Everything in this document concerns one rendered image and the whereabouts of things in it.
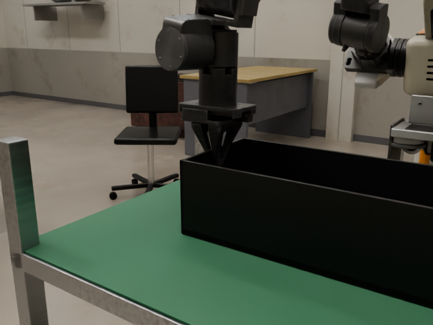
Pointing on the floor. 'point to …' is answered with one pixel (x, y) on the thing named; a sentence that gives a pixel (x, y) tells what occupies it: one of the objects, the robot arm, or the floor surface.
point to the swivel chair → (137, 86)
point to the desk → (265, 100)
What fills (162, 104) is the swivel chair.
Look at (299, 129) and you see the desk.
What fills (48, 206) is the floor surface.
